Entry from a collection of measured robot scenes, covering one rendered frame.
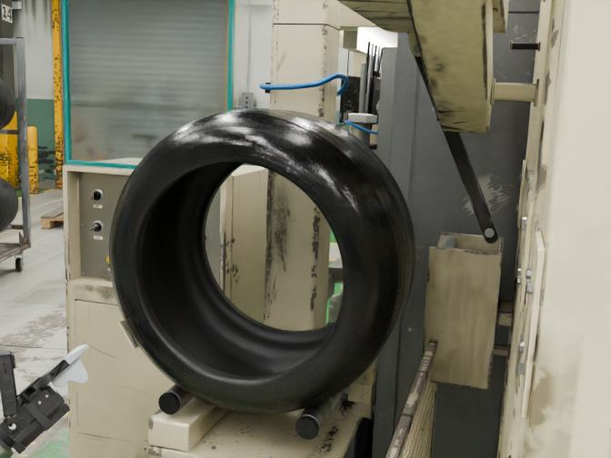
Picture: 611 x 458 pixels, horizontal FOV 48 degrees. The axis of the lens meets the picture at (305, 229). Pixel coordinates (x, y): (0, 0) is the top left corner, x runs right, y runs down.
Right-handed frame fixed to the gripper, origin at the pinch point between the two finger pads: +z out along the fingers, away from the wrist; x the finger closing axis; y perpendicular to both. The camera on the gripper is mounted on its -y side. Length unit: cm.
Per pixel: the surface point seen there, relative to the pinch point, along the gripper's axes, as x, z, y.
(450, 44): 61, 60, 0
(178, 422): -0.1, 3.9, 23.5
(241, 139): 27, 41, -10
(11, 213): -456, 50, -101
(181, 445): -0.7, 1.3, 27.3
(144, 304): 5.5, 13.1, 1.7
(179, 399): 1.0, 6.8, 20.2
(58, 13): -901, 338, -367
